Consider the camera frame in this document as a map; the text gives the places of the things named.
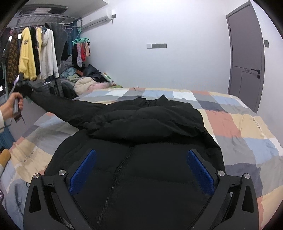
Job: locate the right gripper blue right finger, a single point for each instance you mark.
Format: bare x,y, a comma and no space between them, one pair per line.
203,171

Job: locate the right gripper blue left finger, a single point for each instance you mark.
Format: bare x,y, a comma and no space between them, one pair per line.
80,170

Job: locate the black puffer jacket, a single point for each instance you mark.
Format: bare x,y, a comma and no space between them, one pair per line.
140,179

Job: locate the pile of clothes beside bed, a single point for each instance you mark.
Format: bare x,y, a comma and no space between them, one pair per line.
76,81

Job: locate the metal clothes rack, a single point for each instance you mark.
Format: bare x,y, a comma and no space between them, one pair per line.
41,14

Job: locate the grey bedroom door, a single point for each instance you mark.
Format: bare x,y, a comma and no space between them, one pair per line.
247,56

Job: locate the person's left hand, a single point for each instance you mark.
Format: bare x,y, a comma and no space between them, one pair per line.
7,107

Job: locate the yellow hanging sweater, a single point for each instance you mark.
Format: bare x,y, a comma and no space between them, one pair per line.
26,58

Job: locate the brown patterned hanging garment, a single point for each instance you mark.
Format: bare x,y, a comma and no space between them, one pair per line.
12,60

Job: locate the white hanging garment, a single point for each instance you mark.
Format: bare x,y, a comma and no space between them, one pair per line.
48,60

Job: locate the colourful patchwork bed quilt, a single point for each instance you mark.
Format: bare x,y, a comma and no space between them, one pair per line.
247,145

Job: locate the green sock drying hanger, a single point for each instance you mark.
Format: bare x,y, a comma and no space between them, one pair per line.
80,39

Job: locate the white wall air conditioner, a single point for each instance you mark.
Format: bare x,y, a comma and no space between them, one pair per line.
98,18

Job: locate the grey wall switch panel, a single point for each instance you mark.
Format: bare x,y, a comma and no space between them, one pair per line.
157,46

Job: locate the small wall switch by door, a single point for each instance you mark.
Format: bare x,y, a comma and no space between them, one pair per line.
266,43

